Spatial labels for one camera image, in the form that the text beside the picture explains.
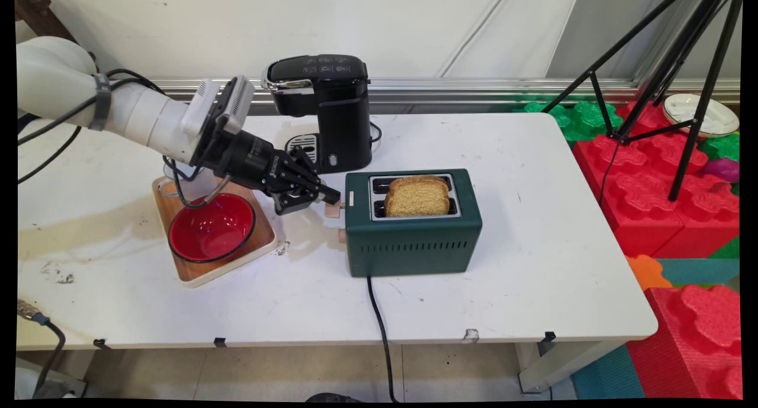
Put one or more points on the large red foam block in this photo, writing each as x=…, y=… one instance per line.
x=645, y=195

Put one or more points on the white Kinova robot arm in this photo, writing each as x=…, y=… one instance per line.
x=136, y=115

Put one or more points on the white table leg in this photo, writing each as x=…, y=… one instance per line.
x=562, y=363

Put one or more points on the black tripod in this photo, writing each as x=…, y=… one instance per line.
x=681, y=58

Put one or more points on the orange foam piece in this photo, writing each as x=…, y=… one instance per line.
x=646, y=272

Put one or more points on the brown wooden object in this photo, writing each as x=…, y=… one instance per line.
x=41, y=14

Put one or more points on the red bowl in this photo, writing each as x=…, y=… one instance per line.
x=210, y=227

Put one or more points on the aluminium wall rail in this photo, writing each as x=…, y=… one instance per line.
x=474, y=91

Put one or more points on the teal floor mat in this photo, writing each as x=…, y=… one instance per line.
x=607, y=378

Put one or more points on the wooden toaster knob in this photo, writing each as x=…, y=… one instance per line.
x=341, y=236

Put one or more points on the white enamel mug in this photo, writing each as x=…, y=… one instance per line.
x=169, y=188

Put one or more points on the white grey wrist camera box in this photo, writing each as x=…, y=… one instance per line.
x=222, y=103

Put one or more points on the wooden serving tray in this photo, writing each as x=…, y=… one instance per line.
x=260, y=236

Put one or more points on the purple foam piece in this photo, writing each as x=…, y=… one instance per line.
x=723, y=169

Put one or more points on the green foam block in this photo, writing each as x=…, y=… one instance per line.
x=583, y=116

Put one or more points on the dark green toaster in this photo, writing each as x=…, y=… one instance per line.
x=414, y=242

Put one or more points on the black coffee machine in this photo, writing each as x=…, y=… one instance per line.
x=334, y=112

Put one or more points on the white plate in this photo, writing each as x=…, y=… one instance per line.
x=719, y=121

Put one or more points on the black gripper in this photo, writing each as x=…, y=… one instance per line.
x=249, y=156

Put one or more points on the teal foam block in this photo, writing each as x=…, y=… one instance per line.
x=704, y=270

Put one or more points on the wooden toaster lever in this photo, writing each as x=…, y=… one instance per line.
x=335, y=210

